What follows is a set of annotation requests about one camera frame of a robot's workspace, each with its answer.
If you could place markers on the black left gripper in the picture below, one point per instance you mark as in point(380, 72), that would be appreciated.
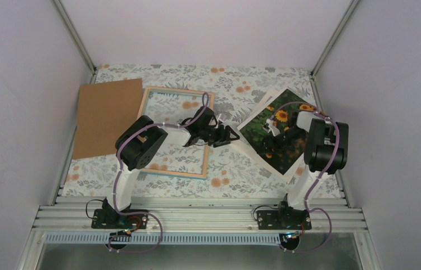
point(224, 140)

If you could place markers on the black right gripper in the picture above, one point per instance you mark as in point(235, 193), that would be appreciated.
point(272, 147)

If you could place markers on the white mat board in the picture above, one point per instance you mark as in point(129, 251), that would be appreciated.
point(251, 152)

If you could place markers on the teal wooden picture frame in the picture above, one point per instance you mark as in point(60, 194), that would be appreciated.
point(171, 106)

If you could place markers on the brown cardboard backing board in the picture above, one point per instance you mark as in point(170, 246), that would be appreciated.
point(105, 112)

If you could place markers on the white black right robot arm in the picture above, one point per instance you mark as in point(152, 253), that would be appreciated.
point(325, 153)

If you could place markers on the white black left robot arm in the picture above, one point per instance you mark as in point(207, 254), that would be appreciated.
point(138, 145)

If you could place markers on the floral patterned tablecloth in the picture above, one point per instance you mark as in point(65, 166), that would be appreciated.
point(230, 174)

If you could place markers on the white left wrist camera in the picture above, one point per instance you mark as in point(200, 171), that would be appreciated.
point(220, 119)

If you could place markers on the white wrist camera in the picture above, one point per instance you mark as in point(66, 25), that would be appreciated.
point(220, 119)
point(271, 128)

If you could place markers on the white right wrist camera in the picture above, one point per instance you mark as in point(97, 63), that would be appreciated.
point(271, 128)

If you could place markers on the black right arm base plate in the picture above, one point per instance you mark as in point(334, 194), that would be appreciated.
point(292, 220)

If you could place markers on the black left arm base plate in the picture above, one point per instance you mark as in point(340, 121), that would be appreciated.
point(137, 220)

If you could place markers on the right aluminium corner post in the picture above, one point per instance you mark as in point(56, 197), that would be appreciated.
point(347, 15)

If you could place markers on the aluminium corner post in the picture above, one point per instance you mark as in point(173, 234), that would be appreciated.
point(347, 15)
point(72, 31)

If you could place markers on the left aluminium corner post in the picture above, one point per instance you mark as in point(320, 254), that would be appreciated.
point(72, 31)

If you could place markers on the aluminium mounting rail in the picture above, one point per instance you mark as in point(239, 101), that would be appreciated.
point(197, 218)

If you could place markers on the grey slotted cable duct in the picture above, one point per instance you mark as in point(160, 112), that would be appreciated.
point(144, 238)

